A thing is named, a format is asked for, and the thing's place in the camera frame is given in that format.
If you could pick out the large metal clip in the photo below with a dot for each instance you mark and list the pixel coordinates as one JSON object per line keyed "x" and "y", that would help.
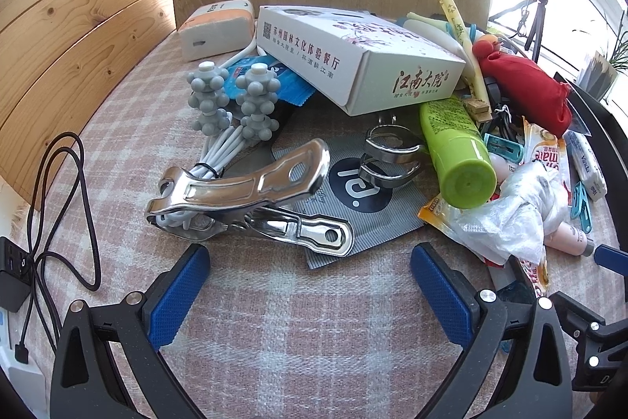
{"x": 245, "y": 193}

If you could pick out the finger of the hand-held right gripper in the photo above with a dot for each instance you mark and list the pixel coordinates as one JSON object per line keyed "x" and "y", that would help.
{"x": 611, "y": 259}
{"x": 584, "y": 321}

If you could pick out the yellow orange sachet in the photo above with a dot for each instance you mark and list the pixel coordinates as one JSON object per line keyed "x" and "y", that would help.
{"x": 434, "y": 208}

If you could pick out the wooden clothespin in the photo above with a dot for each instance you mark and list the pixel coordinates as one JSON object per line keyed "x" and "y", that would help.
{"x": 478, "y": 109}

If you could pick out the grey bumpy massage roller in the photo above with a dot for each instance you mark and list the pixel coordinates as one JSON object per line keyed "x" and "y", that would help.
{"x": 230, "y": 100}

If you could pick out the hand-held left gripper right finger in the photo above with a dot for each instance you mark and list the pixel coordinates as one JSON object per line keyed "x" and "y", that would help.
{"x": 441, "y": 296}

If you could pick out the red cloth pouch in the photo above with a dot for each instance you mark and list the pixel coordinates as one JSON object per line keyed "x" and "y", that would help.
{"x": 525, "y": 85}

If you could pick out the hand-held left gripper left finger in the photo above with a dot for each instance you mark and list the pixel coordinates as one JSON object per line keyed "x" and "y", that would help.
{"x": 179, "y": 296}

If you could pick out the white tube with blue print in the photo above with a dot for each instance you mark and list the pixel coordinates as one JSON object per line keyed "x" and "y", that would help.
{"x": 586, "y": 163}

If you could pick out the orange white tissue pack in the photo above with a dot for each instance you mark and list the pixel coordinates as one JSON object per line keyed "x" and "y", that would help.
{"x": 216, "y": 31}

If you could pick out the coffee creamer sachet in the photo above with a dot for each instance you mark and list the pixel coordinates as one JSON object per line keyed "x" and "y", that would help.
{"x": 542, "y": 154}
{"x": 537, "y": 274}

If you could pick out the crumpled clear plastic bag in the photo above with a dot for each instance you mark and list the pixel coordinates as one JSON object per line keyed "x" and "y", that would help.
{"x": 515, "y": 213}

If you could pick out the green plastic bottle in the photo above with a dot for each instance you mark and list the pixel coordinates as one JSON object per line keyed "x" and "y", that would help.
{"x": 456, "y": 144}

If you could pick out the pale yellow stick packet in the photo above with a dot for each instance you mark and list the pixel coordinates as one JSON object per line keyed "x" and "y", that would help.
{"x": 454, "y": 21}

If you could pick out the white power strip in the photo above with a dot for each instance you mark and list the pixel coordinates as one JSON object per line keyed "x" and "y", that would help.
{"x": 10, "y": 340}

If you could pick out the grey pouch with dark circle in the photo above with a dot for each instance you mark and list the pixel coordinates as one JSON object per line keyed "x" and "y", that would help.
{"x": 363, "y": 208}

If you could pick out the teal plastic clip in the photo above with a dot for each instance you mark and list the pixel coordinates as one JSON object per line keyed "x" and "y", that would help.
{"x": 505, "y": 149}

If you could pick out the pink cosmetic bottle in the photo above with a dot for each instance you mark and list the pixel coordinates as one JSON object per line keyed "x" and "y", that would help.
{"x": 569, "y": 242}

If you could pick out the black power adapter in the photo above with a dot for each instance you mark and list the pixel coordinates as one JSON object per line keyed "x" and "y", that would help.
{"x": 12, "y": 271}

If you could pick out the blue round-head clip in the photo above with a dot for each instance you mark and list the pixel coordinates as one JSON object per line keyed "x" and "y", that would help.
{"x": 470, "y": 28}

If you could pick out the blue plastic clothes clip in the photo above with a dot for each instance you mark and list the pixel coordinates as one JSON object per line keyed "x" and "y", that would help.
{"x": 581, "y": 205}

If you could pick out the blue plastic packet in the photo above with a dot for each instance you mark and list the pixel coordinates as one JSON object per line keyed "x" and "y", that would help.
{"x": 289, "y": 87}

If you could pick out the pine plank panel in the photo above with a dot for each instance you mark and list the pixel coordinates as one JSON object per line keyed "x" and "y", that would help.
{"x": 73, "y": 46}

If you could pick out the white printed cardboard box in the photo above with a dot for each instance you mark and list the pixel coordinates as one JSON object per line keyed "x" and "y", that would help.
{"x": 343, "y": 55}

